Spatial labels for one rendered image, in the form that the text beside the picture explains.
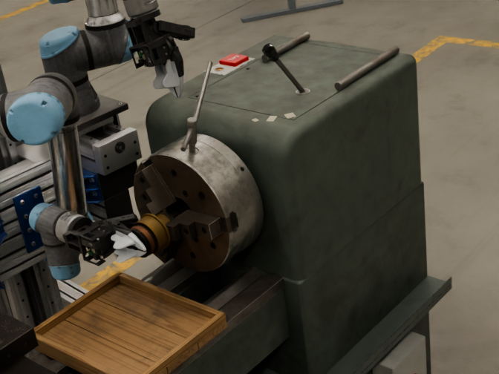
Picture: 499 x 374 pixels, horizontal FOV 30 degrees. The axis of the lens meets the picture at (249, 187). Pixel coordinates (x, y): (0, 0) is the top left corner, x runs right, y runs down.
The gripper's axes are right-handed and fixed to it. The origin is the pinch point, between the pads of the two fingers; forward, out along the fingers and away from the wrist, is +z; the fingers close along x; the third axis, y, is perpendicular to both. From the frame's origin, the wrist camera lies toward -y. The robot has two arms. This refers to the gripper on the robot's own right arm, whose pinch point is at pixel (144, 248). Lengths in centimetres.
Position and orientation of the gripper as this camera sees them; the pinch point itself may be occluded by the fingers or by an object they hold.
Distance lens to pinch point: 212.2
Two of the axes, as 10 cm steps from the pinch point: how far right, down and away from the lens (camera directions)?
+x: -1.2, -8.8, -4.6
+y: -6.3, 4.3, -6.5
